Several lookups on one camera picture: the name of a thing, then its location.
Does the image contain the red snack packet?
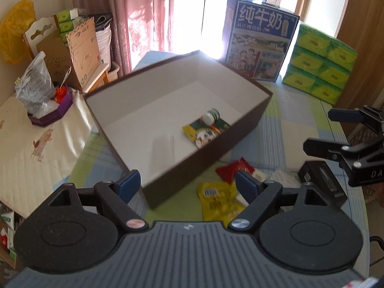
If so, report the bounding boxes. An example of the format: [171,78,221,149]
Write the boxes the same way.
[216,157,254,184]

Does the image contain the yellow snack packet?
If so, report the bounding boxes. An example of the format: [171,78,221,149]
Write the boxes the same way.
[197,182,245,227]

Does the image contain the green yellow card package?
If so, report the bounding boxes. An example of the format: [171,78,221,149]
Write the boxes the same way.
[182,118,230,149]

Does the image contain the green tissue pack stack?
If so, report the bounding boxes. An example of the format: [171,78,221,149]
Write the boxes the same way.
[282,24,357,105]

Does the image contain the cream printed bed sheet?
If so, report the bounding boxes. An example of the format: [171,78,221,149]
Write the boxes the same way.
[1,91,96,218]

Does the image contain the brown cardboard storage box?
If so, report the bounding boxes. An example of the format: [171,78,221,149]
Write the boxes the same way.
[85,51,272,208]

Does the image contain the purple tray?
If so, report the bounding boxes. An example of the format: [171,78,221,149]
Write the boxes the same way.
[28,92,73,127]

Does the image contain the clear printed plastic bag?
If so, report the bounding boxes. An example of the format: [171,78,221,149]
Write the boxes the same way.
[15,51,59,119]

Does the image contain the blue milk carton box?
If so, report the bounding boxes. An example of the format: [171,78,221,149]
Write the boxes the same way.
[221,0,299,82]

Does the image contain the open brown cardboard carton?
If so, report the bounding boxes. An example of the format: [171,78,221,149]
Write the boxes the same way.
[36,18,101,90]

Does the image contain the green tissue boxes on shelf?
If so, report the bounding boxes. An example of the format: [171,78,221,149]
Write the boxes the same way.
[56,8,87,44]

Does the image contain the pink curtain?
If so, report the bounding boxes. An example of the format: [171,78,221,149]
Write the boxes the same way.
[72,0,174,77]

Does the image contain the yellow plastic bag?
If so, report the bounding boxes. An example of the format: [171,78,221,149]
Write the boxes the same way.
[0,0,36,65]

